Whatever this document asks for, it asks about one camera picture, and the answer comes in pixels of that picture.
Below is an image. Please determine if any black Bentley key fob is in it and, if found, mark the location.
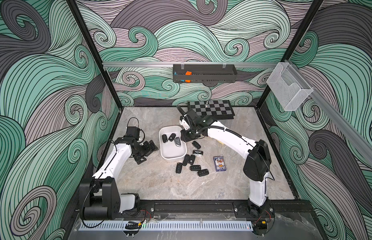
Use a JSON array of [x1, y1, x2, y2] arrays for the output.
[[193, 150, 204, 157]]

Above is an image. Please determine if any black three-button key lower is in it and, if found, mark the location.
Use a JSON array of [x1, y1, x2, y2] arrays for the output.
[[197, 169, 210, 177]]

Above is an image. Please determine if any black silver chessboard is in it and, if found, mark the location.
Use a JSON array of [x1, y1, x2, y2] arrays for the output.
[[188, 100, 235, 120]]

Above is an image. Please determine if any white perforated cable duct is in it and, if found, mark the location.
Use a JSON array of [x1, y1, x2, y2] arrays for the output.
[[78, 220, 253, 232]]

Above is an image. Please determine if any black three-button key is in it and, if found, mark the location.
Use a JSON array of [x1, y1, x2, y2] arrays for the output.
[[197, 169, 210, 177], [190, 165, 202, 172], [175, 163, 183, 174]]

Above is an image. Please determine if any black three-button key left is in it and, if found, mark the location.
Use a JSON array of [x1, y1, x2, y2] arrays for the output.
[[175, 163, 183, 174]]

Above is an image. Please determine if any silver black BMW key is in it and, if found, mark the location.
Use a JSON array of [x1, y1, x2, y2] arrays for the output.
[[174, 137, 181, 147]]

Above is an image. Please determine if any black wall tray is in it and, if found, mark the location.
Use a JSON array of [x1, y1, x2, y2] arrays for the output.
[[172, 64, 238, 85]]

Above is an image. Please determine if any horizontal aluminium rail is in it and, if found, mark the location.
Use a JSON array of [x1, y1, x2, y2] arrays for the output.
[[102, 61, 278, 69]]

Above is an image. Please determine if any black three-button key middle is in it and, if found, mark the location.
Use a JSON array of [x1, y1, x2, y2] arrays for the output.
[[190, 165, 202, 172]]

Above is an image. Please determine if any white plastic storage box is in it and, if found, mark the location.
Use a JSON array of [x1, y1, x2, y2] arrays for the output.
[[159, 126, 187, 162]]

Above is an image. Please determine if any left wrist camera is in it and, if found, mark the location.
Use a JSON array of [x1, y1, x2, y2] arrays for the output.
[[124, 127, 140, 141]]

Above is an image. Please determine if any black VW flip key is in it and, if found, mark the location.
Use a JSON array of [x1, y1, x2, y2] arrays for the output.
[[189, 155, 196, 165]]

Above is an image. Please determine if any black VW key fob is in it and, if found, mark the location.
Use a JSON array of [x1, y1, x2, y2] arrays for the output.
[[161, 134, 168, 143]]

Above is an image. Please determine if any blue playing cards box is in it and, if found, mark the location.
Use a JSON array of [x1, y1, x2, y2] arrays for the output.
[[213, 156, 227, 172]]

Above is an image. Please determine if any right side aluminium rail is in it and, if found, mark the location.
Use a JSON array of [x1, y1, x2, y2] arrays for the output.
[[285, 60, 372, 169]]

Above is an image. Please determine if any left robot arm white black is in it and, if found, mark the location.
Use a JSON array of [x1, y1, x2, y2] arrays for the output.
[[79, 137, 158, 221]]

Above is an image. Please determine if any black plain key fob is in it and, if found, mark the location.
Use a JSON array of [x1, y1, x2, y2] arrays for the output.
[[182, 154, 190, 166]]

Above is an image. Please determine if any black flip key with ring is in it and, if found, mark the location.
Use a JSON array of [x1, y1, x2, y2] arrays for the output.
[[192, 141, 202, 150]]

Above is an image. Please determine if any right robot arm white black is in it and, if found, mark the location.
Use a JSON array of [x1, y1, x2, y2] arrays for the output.
[[179, 119, 274, 219]]

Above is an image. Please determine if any clear acrylic wall holder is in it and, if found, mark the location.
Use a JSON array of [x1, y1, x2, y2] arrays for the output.
[[267, 62, 313, 112]]

